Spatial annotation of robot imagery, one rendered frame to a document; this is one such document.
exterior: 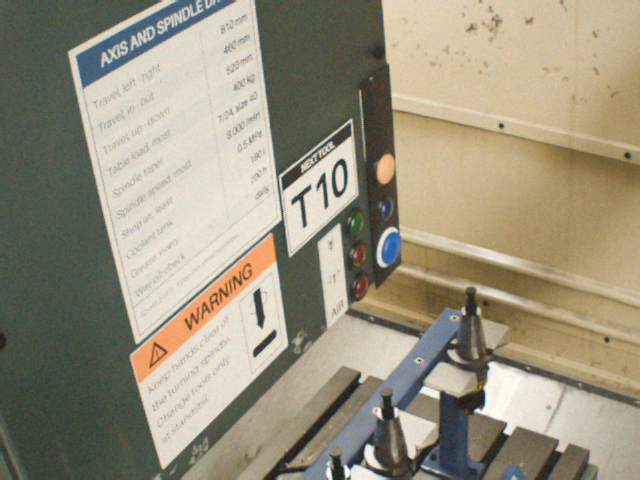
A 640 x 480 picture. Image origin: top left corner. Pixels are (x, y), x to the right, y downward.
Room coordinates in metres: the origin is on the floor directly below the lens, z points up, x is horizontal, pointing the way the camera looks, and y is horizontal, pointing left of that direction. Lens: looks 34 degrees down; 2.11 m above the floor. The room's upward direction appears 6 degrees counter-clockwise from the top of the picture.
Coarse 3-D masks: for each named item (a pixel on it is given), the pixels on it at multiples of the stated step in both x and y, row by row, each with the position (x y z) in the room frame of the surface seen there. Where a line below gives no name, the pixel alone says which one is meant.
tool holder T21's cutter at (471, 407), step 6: (480, 390) 1.02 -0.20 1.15; (468, 396) 1.01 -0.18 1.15; (474, 396) 1.01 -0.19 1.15; (480, 396) 1.01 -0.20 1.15; (456, 402) 1.02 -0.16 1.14; (462, 402) 1.01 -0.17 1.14; (468, 402) 1.01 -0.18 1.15; (474, 402) 1.00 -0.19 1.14; (480, 402) 1.01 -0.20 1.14; (456, 408) 1.02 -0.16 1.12; (462, 408) 1.01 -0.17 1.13; (468, 408) 1.00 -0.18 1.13; (474, 408) 1.01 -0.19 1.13; (480, 408) 1.01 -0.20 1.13; (468, 414) 1.00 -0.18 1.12
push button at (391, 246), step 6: (390, 234) 0.72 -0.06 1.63; (396, 234) 0.72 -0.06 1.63; (384, 240) 0.72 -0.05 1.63; (390, 240) 0.72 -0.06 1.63; (396, 240) 0.72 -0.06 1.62; (384, 246) 0.71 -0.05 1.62; (390, 246) 0.71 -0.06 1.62; (396, 246) 0.72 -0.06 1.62; (384, 252) 0.71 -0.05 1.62; (390, 252) 0.71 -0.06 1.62; (396, 252) 0.72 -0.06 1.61; (384, 258) 0.71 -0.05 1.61; (390, 258) 0.71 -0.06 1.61; (396, 258) 0.72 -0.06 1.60
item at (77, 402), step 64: (0, 0) 0.46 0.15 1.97; (64, 0) 0.49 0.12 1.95; (128, 0) 0.52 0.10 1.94; (256, 0) 0.62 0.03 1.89; (320, 0) 0.67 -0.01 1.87; (0, 64) 0.45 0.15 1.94; (64, 64) 0.48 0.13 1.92; (320, 64) 0.67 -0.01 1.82; (384, 64) 0.74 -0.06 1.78; (0, 128) 0.44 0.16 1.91; (64, 128) 0.47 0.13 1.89; (320, 128) 0.66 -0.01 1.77; (0, 192) 0.43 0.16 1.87; (64, 192) 0.46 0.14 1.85; (0, 256) 0.42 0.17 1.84; (64, 256) 0.46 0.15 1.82; (0, 320) 0.41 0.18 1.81; (64, 320) 0.45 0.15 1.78; (128, 320) 0.48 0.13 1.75; (320, 320) 0.64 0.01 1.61; (0, 384) 0.40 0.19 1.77; (64, 384) 0.43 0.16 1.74; (128, 384) 0.47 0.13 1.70; (256, 384) 0.57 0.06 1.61; (0, 448) 0.40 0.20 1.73; (64, 448) 0.42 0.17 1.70; (128, 448) 0.46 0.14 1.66; (192, 448) 0.50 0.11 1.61
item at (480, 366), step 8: (488, 344) 1.03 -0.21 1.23; (448, 352) 1.03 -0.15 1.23; (488, 352) 1.03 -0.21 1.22; (448, 360) 1.03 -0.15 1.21; (456, 360) 1.01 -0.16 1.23; (464, 360) 1.01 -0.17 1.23; (472, 360) 1.00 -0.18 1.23; (480, 360) 1.00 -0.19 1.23; (488, 360) 1.00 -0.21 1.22; (464, 368) 1.00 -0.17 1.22; (472, 368) 1.00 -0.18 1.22; (480, 368) 1.00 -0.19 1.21; (488, 368) 1.01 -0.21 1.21
